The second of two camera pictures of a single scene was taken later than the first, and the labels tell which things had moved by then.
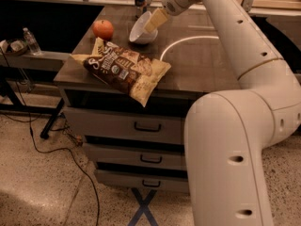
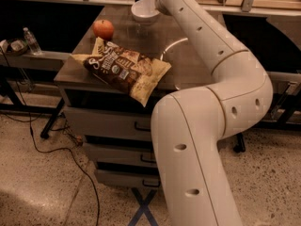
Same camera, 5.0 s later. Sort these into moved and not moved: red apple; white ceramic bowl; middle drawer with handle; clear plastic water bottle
Moved: white ceramic bowl
Not moved: clear plastic water bottle; red apple; middle drawer with handle
